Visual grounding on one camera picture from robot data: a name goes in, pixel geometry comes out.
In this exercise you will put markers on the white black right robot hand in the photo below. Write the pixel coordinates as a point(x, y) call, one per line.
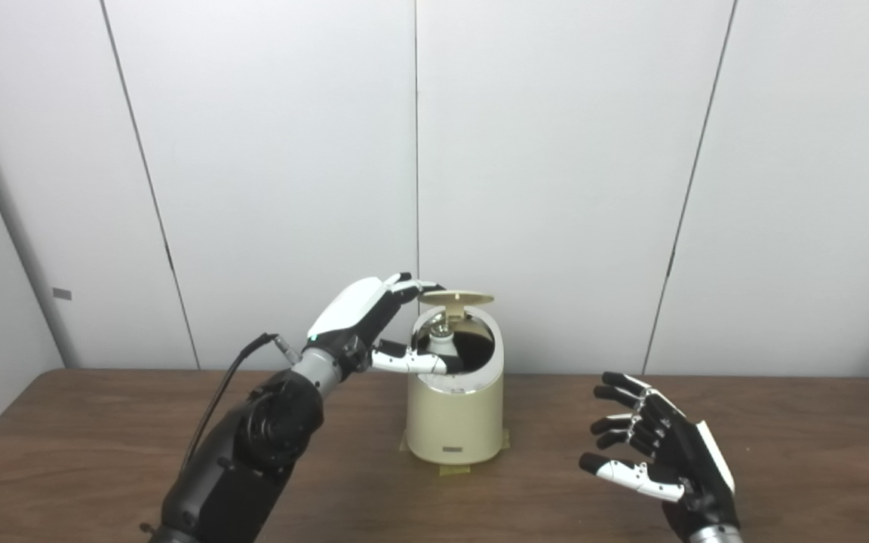
point(687, 460)

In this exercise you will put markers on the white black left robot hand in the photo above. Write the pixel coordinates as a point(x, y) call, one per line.
point(351, 313)

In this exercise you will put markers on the small white plastic bottle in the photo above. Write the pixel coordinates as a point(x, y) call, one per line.
point(442, 341)

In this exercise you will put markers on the round cream bin lid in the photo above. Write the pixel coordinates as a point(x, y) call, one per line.
point(457, 299)

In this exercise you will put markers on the cream-colored bin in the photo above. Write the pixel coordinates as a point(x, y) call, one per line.
point(455, 418)

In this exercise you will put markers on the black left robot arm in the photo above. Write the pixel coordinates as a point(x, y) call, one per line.
point(253, 452)

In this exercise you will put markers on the small gray wall sticker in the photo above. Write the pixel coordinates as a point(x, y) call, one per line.
point(62, 294)

